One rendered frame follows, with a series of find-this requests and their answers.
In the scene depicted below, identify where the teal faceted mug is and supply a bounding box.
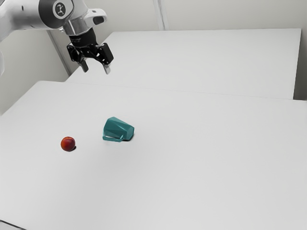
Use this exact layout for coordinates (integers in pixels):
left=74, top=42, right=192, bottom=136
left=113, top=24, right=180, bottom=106
left=102, top=116, right=135, bottom=143

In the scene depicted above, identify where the red round fruit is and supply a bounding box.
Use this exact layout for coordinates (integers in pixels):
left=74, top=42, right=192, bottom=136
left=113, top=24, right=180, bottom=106
left=60, top=136, right=76, bottom=152

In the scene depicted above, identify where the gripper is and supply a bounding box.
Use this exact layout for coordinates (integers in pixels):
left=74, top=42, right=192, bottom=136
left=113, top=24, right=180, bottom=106
left=66, top=28, right=114, bottom=75

